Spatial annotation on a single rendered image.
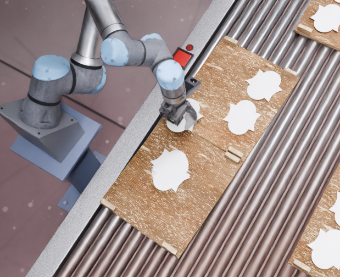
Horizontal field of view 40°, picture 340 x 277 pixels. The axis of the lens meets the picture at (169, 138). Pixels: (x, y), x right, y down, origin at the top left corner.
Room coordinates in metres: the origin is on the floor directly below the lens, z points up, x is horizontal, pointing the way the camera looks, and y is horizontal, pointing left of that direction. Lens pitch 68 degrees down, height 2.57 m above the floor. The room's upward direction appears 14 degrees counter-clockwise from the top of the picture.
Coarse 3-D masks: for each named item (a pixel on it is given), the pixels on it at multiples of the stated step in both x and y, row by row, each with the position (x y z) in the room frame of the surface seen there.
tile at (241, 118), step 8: (232, 104) 0.74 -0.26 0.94; (240, 104) 0.74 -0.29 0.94; (248, 104) 0.73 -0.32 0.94; (232, 112) 0.71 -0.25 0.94; (240, 112) 0.71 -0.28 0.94; (248, 112) 0.70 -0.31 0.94; (224, 120) 0.69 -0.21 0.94; (232, 120) 0.68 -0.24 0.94; (240, 120) 0.67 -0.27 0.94; (248, 120) 0.66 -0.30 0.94; (232, 128) 0.65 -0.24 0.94; (240, 128) 0.64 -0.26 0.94; (248, 128) 0.64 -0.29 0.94
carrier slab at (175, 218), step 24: (144, 144) 0.68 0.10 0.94; (168, 144) 0.65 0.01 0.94; (192, 144) 0.63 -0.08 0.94; (144, 168) 0.58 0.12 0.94; (192, 168) 0.54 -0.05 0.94; (216, 168) 0.52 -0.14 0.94; (120, 192) 0.51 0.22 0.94; (144, 192) 0.49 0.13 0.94; (168, 192) 0.47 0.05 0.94; (192, 192) 0.45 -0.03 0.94; (216, 192) 0.43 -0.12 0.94; (120, 216) 0.43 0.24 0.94; (144, 216) 0.41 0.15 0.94; (168, 216) 0.39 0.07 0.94; (192, 216) 0.37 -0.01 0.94; (168, 240) 0.31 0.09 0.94
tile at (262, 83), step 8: (272, 72) 0.84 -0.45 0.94; (248, 80) 0.83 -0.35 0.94; (256, 80) 0.82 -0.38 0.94; (264, 80) 0.81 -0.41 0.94; (272, 80) 0.80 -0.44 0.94; (280, 80) 0.79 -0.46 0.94; (248, 88) 0.79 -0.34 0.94; (256, 88) 0.78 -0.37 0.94; (264, 88) 0.78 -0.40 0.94; (272, 88) 0.77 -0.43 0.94; (280, 88) 0.76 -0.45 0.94; (256, 96) 0.75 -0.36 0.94; (264, 96) 0.75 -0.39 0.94
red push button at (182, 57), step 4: (180, 52) 1.03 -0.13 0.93; (184, 52) 1.03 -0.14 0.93; (176, 56) 1.02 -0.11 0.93; (180, 56) 1.01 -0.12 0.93; (184, 56) 1.01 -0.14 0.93; (188, 56) 1.00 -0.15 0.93; (176, 60) 1.00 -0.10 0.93; (180, 60) 0.99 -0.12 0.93; (184, 60) 0.99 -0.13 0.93; (180, 64) 0.98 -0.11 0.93; (184, 64) 0.97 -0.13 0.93
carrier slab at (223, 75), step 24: (216, 48) 1.00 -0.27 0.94; (240, 48) 0.98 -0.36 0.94; (216, 72) 0.90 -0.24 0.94; (240, 72) 0.87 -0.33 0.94; (264, 72) 0.85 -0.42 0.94; (192, 96) 0.82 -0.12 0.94; (216, 96) 0.80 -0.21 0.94; (240, 96) 0.77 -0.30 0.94; (216, 120) 0.70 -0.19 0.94; (264, 120) 0.65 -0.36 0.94; (216, 144) 0.61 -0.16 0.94; (240, 144) 0.59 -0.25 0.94
